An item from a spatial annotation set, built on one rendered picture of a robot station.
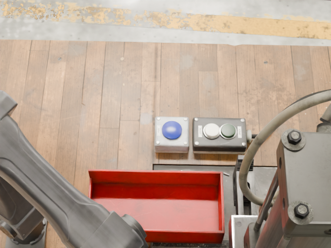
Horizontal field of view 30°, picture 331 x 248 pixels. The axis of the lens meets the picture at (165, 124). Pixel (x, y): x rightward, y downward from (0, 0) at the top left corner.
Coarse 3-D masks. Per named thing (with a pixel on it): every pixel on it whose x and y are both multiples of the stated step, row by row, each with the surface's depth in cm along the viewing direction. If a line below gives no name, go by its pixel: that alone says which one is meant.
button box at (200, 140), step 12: (204, 120) 123; (216, 120) 123; (228, 120) 123; (240, 120) 123; (204, 132) 122; (240, 132) 122; (204, 144) 121; (216, 144) 121; (228, 144) 121; (240, 144) 121
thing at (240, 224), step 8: (232, 216) 91; (240, 216) 91; (248, 216) 91; (256, 216) 91; (232, 224) 91; (240, 224) 91; (248, 224) 91; (232, 232) 90; (240, 232) 90; (232, 240) 89; (240, 240) 89
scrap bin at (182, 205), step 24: (96, 192) 118; (120, 192) 118; (144, 192) 118; (168, 192) 118; (192, 192) 118; (216, 192) 118; (120, 216) 116; (144, 216) 116; (168, 216) 116; (192, 216) 116; (216, 216) 116; (168, 240) 113; (192, 240) 112; (216, 240) 112
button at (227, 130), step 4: (228, 124) 122; (224, 128) 122; (228, 128) 122; (232, 128) 122; (224, 132) 121; (228, 132) 121; (232, 132) 121; (224, 136) 121; (228, 136) 121; (232, 136) 121
